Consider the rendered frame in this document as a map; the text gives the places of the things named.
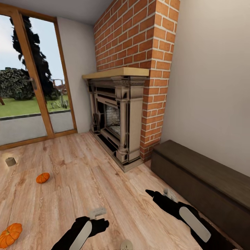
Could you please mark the pillar candle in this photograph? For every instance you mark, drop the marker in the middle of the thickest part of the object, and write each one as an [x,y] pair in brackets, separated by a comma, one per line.
[126,245]
[10,161]

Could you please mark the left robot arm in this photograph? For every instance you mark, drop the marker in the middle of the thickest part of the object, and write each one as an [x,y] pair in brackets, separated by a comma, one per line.
[82,229]

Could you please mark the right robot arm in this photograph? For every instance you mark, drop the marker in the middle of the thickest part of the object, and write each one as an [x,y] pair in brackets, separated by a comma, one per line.
[205,234]

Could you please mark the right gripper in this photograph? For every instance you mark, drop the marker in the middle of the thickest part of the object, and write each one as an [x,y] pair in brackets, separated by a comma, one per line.
[162,201]

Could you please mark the pumpkin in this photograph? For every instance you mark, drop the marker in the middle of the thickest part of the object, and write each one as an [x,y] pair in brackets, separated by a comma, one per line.
[42,178]
[9,235]

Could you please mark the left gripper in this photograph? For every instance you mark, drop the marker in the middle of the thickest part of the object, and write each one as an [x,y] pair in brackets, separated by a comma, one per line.
[100,225]

